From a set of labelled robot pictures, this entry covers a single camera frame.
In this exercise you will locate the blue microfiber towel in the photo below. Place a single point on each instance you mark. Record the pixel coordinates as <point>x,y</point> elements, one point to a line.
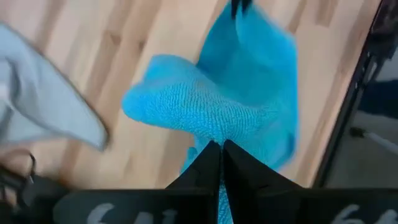
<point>217,93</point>

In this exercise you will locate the black aluminium rig frame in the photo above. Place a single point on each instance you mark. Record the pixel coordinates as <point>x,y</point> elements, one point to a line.
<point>339,124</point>

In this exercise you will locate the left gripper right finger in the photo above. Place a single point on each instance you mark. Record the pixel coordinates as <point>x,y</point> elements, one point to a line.
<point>295,208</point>

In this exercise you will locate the white rod with black tip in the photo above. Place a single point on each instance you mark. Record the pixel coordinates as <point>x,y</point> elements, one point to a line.
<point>382,141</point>

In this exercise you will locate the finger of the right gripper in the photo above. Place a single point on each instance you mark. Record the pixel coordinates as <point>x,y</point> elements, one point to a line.
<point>246,4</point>
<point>235,6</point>

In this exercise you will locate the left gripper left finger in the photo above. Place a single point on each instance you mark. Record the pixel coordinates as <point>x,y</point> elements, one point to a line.
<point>140,208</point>

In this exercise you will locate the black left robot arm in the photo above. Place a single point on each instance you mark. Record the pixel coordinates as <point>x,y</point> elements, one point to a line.
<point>37,202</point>

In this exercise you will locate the grey microfiber towel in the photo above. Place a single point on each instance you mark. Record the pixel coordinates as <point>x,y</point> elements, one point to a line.
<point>46,102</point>

